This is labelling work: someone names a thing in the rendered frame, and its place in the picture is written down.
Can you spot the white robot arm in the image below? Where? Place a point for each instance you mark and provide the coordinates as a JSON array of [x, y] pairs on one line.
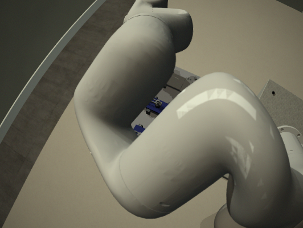
[[215, 126]]

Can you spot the toggle clamp with red handle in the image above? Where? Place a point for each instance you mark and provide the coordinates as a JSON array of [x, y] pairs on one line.
[[157, 103]]

